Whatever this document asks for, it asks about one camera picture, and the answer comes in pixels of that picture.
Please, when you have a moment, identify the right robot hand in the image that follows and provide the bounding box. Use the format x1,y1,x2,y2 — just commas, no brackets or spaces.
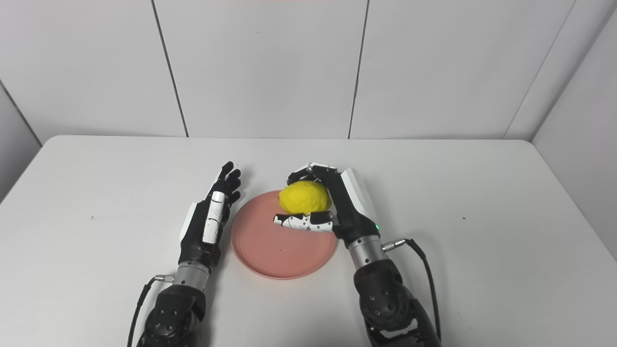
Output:
273,162,381,248

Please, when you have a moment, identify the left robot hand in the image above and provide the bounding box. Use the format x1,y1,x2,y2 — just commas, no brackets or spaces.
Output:
178,161,242,274

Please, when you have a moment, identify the yellow lemon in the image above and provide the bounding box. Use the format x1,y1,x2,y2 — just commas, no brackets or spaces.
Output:
278,180,332,215

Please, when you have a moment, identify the pink round plate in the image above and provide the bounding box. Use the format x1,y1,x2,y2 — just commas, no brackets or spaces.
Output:
230,189,338,280

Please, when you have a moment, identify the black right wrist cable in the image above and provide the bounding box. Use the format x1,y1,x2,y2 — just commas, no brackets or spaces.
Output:
382,238,442,331

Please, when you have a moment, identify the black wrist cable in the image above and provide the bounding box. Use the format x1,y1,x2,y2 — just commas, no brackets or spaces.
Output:
382,238,442,331
126,274,175,347

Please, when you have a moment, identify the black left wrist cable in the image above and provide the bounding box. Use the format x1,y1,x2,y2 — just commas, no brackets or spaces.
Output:
126,274,175,347

